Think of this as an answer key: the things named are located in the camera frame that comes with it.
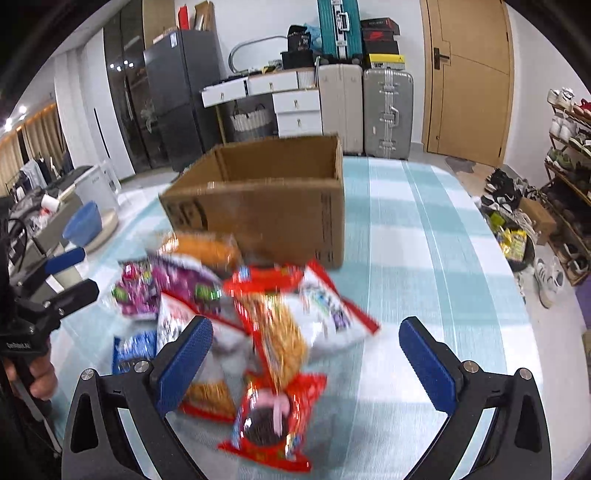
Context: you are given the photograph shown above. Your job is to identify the blue Oreo cookie pack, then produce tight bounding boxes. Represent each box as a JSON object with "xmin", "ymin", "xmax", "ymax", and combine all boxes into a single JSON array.
[{"xmin": 111, "ymin": 330, "xmax": 156, "ymax": 375}]

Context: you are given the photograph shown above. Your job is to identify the purple candy bag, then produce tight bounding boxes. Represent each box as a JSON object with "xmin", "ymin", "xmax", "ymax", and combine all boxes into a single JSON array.
[{"xmin": 102, "ymin": 252, "xmax": 222, "ymax": 321}]

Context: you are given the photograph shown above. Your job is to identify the red Oreo cookie pack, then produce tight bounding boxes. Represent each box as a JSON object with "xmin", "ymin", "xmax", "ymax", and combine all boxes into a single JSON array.
[{"xmin": 217, "ymin": 372, "xmax": 328, "ymax": 473}]

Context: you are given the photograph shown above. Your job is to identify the white red noodle snack bag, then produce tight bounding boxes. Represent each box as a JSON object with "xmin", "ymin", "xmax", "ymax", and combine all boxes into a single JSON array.
[{"xmin": 222, "ymin": 260, "xmax": 381, "ymax": 390}]

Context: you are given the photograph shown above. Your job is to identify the orange bread roll pack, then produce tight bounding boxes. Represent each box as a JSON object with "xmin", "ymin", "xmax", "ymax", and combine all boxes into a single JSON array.
[{"xmin": 154, "ymin": 231, "xmax": 243, "ymax": 273}]

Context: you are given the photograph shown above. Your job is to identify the person's left hand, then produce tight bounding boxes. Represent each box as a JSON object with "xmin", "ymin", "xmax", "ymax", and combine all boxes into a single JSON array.
[{"xmin": 2, "ymin": 351, "xmax": 58, "ymax": 401}]

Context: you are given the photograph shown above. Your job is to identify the blue plastic basin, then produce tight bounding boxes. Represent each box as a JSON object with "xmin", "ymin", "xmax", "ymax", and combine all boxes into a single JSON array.
[{"xmin": 62, "ymin": 201, "xmax": 102, "ymax": 247}]

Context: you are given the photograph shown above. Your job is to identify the teal checkered tablecloth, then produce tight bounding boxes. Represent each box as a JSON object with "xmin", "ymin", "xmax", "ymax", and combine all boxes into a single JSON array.
[{"xmin": 51, "ymin": 157, "xmax": 543, "ymax": 479}]

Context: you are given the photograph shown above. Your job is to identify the white sneaker on floor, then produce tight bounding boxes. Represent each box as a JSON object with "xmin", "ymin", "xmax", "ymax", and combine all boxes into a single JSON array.
[{"xmin": 534, "ymin": 256, "xmax": 565, "ymax": 309}]

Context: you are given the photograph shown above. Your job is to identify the black trash bin with wrappers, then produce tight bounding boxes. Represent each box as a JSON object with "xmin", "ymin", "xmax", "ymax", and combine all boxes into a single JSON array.
[{"xmin": 488, "ymin": 212, "xmax": 535, "ymax": 273}]

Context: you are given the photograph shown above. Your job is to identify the small cardboard box on floor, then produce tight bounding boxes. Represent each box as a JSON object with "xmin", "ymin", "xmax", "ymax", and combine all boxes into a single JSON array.
[{"xmin": 519, "ymin": 198, "xmax": 557, "ymax": 245}]

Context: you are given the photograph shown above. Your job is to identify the cardboard SF Express box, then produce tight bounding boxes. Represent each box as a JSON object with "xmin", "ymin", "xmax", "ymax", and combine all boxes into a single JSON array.
[{"xmin": 159, "ymin": 135, "xmax": 345, "ymax": 269}]

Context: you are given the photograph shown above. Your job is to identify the dark glass cabinet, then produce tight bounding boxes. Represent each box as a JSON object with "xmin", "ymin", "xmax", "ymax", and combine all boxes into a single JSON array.
[{"xmin": 103, "ymin": 0, "xmax": 170, "ymax": 173}]

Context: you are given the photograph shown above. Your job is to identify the black refrigerator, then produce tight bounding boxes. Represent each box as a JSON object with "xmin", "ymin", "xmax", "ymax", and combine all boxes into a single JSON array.
[{"xmin": 143, "ymin": 30, "xmax": 222, "ymax": 172}]

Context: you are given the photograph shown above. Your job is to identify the wooden shoe rack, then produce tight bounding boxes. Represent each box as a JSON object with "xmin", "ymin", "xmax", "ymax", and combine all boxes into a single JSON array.
[{"xmin": 542, "ymin": 87, "xmax": 590, "ymax": 286}]

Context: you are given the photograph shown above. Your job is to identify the woven laundry basket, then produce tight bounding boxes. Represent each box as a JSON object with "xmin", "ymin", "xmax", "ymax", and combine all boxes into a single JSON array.
[{"xmin": 230, "ymin": 104, "xmax": 274, "ymax": 142}]

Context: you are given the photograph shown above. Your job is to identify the silver aluminium suitcase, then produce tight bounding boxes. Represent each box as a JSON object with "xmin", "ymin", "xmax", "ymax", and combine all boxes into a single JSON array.
[{"xmin": 363, "ymin": 68, "xmax": 414, "ymax": 160}]

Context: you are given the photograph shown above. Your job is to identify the white drawer desk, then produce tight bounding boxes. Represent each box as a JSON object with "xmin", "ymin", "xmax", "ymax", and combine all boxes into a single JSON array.
[{"xmin": 200, "ymin": 67, "xmax": 324, "ymax": 137}]

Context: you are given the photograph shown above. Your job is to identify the beige suitcase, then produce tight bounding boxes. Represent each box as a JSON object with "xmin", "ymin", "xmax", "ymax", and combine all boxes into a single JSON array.
[{"xmin": 317, "ymin": 64, "xmax": 363, "ymax": 155}]

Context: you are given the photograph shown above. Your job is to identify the wooden door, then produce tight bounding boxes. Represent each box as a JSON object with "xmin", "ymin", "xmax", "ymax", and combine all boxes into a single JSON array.
[{"xmin": 421, "ymin": 1, "xmax": 514, "ymax": 168}]

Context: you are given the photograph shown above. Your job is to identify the black bag on desk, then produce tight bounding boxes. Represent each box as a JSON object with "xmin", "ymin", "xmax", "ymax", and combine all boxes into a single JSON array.
[{"xmin": 280, "ymin": 25, "xmax": 315, "ymax": 70}]

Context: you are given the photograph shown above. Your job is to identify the stacked shoe boxes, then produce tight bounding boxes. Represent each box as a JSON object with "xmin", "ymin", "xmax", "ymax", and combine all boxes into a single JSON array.
[{"xmin": 361, "ymin": 17, "xmax": 406, "ymax": 71}]

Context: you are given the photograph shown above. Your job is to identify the teal suitcase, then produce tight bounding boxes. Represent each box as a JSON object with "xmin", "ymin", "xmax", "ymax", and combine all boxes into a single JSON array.
[{"xmin": 317, "ymin": 0, "xmax": 363, "ymax": 64}]

